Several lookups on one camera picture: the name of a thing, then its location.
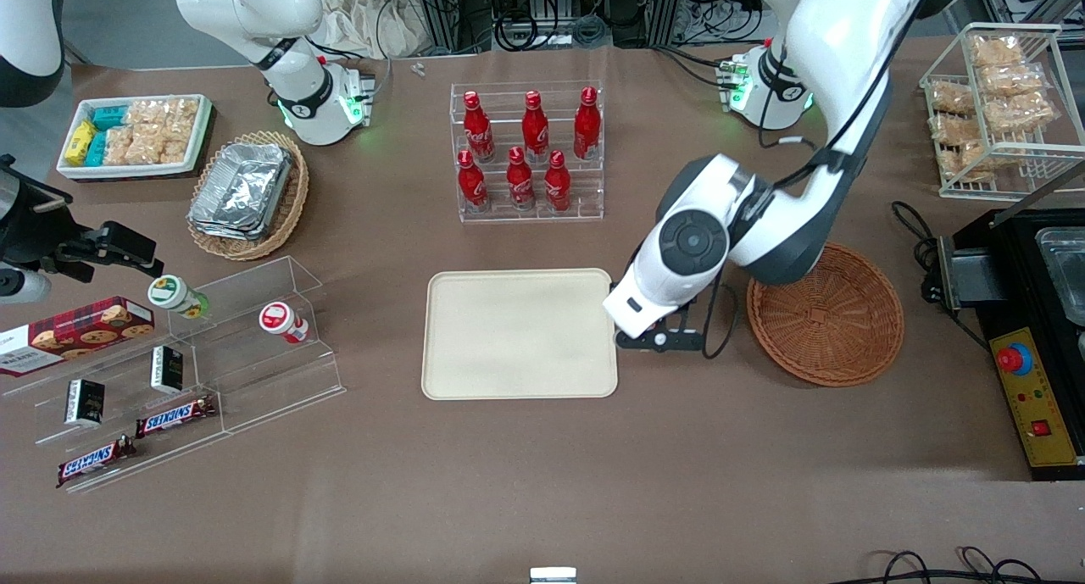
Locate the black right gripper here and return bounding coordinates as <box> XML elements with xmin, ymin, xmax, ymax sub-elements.
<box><xmin>0</xmin><ymin>154</ymin><xmax>164</xmax><ymax>284</ymax></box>

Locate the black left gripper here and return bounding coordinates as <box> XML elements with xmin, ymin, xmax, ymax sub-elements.
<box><xmin>615</xmin><ymin>304</ymin><xmax>709</xmax><ymax>353</ymax></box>

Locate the brown round wicker basket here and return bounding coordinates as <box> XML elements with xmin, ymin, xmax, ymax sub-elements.
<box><xmin>746</xmin><ymin>242</ymin><xmax>905</xmax><ymax>388</ymax></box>

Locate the light wicker basket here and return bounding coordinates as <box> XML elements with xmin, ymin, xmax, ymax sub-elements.
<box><xmin>186</xmin><ymin>131</ymin><xmax>310</xmax><ymax>261</ymax></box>

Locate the cream plastic tray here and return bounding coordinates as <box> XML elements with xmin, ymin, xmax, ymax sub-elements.
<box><xmin>421</xmin><ymin>268</ymin><xmax>620</xmax><ymax>401</ymax></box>

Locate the green-lidded sunflower jar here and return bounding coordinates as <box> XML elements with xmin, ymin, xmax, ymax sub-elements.
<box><xmin>147</xmin><ymin>275</ymin><xmax>209</xmax><ymax>320</ymax></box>

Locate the white plastic snack bin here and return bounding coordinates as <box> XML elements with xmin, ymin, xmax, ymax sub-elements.
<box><xmin>57</xmin><ymin>94</ymin><xmax>213</xmax><ymax>182</ymax></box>

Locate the aluminium foil container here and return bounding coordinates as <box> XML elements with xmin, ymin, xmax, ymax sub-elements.
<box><xmin>191</xmin><ymin>215</ymin><xmax>272</xmax><ymax>242</ymax></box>
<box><xmin>188</xmin><ymin>142</ymin><xmax>295</xmax><ymax>231</ymax></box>

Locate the red tartan cookie box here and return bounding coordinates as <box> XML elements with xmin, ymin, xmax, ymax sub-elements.
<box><xmin>0</xmin><ymin>296</ymin><xmax>157</xmax><ymax>378</ymax></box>

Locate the clear bag of crackers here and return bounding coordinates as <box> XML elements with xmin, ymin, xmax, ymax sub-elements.
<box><xmin>969</xmin><ymin>35</ymin><xmax>1024</xmax><ymax>68</ymax></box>
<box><xmin>939</xmin><ymin>139</ymin><xmax>993</xmax><ymax>182</ymax></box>
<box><xmin>127</xmin><ymin>98</ymin><xmax>200</xmax><ymax>131</ymax></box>
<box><xmin>928</xmin><ymin>112</ymin><xmax>984</xmax><ymax>144</ymax></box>
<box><xmin>926</xmin><ymin>80</ymin><xmax>977</xmax><ymax>114</ymax></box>
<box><xmin>103</xmin><ymin>126</ymin><xmax>164</xmax><ymax>166</ymax></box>
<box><xmin>976</xmin><ymin>63</ymin><xmax>1048</xmax><ymax>97</ymax></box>
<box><xmin>159</xmin><ymin>120</ymin><xmax>201</xmax><ymax>164</ymax></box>
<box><xmin>983</xmin><ymin>92</ymin><xmax>1059</xmax><ymax>136</ymax></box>

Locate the yellow snack packet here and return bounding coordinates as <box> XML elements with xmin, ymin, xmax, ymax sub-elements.
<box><xmin>65</xmin><ymin>120</ymin><xmax>97</xmax><ymax>166</ymax></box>

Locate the small black carton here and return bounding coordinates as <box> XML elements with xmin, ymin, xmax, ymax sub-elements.
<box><xmin>64</xmin><ymin>379</ymin><xmax>107</xmax><ymax>427</ymax></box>
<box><xmin>150</xmin><ymin>345</ymin><xmax>186</xmax><ymax>396</ymax></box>

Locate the red-lidded jar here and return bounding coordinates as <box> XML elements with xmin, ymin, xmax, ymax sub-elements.
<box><xmin>259</xmin><ymin>301</ymin><xmax>311</xmax><ymax>346</ymax></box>

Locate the Snickers chocolate bar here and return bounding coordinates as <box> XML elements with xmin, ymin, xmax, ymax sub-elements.
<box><xmin>56</xmin><ymin>436</ymin><xmax>138</xmax><ymax>490</ymax></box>
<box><xmin>134</xmin><ymin>395</ymin><xmax>220</xmax><ymax>440</ymax></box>

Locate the clear acrylic bottle rack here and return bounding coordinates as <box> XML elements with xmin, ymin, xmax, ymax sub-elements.
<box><xmin>449</xmin><ymin>80</ymin><xmax>605</xmax><ymax>225</ymax></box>

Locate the red cola bottle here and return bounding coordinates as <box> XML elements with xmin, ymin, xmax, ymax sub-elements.
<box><xmin>462</xmin><ymin>91</ymin><xmax>497</xmax><ymax>163</ymax></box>
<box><xmin>521</xmin><ymin>91</ymin><xmax>550</xmax><ymax>163</ymax></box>
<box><xmin>458</xmin><ymin>150</ymin><xmax>490</xmax><ymax>214</ymax></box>
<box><xmin>574</xmin><ymin>86</ymin><xmax>603</xmax><ymax>161</ymax></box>
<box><xmin>506</xmin><ymin>147</ymin><xmax>537</xmax><ymax>212</ymax></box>
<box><xmin>544</xmin><ymin>150</ymin><xmax>572</xmax><ymax>214</ymax></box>

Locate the clear acrylic stepped shelf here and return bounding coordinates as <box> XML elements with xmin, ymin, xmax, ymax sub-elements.
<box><xmin>0</xmin><ymin>256</ymin><xmax>347</xmax><ymax>493</ymax></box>

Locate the white cloth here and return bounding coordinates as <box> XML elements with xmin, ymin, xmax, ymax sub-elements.
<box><xmin>318</xmin><ymin>0</ymin><xmax>425</xmax><ymax>59</ymax></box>

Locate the black countertop appliance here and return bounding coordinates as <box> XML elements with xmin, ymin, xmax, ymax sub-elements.
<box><xmin>937</xmin><ymin>164</ymin><xmax>1085</xmax><ymax>483</ymax></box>

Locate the yellow control panel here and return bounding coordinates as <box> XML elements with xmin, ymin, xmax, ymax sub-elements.
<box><xmin>990</xmin><ymin>327</ymin><xmax>1082</xmax><ymax>469</ymax></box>

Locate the metal pan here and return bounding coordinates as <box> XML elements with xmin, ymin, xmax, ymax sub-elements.
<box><xmin>1036</xmin><ymin>228</ymin><xmax>1085</xmax><ymax>326</ymax></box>

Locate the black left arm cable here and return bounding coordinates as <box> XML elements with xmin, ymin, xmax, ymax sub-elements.
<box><xmin>699</xmin><ymin>258</ymin><xmax>740</xmax><ymax>361</ymax></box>

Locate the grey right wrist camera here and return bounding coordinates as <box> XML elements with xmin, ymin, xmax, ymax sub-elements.
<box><xmin>0</xmin><ymin>264</ymin><xmax>52</xmax><ymax>305</ymax></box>

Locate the black power cable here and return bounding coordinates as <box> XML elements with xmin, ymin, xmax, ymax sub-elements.
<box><xmin>890</xmin><ymin>201</ymin><xmax>988</xmax><ymax>352</ymax></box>

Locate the black cable bundle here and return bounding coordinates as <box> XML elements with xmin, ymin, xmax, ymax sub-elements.
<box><xmin>490</xmin><ymin>0</ymin><xmax>611</xmax><ymax>53</ymax></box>

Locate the black floor cable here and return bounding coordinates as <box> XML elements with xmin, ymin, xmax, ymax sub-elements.
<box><xmin>852</xmin><ymin>547</ymin><xmax>1085</xmax><ymax>584</ymax></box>

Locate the white wire rack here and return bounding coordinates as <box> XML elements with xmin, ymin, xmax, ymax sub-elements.
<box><xmin>920</xmin><ymin>23</ymin><xmax>1085</xmax><ymax>200</ymax></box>

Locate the aluminium frame post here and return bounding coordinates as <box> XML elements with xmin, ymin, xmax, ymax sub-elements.
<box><xmin>411</xmin><ymin>0</ymin><xmax>476</xmax><ymax>55</ymax></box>

